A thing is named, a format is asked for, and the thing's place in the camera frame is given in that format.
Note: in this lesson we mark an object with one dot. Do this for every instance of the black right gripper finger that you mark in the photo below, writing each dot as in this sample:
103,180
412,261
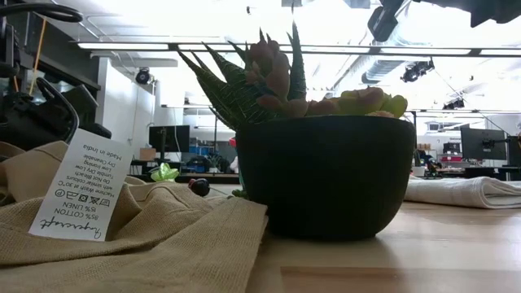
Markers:
382,24

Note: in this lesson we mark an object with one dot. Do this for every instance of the black toy cherry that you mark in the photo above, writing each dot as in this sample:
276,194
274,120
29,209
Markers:
201,188

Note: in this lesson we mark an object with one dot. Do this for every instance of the light green toy pepper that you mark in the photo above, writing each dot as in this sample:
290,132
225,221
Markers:
165,174

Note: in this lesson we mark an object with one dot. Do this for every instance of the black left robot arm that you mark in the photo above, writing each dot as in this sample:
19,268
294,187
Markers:
24,118

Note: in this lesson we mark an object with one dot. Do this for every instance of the black ceiling device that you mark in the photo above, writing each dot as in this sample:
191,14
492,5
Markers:
454,104
415,71

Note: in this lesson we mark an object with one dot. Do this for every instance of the black computer monitor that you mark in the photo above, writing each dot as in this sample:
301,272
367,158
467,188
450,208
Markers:
482,142
169,138
515,152

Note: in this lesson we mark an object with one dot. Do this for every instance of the red storage bin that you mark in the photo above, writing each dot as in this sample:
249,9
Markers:
452,157

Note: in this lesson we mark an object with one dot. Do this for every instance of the white cup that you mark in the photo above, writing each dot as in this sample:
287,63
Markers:
418,171

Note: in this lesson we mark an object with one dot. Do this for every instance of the succulent plant in black pot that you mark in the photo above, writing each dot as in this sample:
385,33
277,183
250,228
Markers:
325,179

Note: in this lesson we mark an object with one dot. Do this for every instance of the white plaid folded towel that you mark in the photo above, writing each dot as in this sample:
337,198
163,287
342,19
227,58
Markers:
468,191

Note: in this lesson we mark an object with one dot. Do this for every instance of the blue storage bin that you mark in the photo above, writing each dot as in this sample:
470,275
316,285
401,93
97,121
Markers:
199,149

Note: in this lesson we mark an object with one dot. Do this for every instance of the brown cardboard box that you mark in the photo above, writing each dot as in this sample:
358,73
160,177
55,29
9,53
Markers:
147,154

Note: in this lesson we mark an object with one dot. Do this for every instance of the tan linen cloth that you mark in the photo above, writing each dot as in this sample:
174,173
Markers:
163,244

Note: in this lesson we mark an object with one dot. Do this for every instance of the dark glass cabinet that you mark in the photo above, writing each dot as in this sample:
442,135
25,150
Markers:
69,65

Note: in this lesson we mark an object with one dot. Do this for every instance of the white care label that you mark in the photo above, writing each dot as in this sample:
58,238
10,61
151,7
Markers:
81,191

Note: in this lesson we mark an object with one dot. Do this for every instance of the silver ventilation duct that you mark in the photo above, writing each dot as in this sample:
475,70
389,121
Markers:
380,71

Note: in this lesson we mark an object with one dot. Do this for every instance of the black aluminium table frame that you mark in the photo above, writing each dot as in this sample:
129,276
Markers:
220,178

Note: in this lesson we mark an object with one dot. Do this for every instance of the black ceiling camera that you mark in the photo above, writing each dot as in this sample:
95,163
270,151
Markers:
143,76

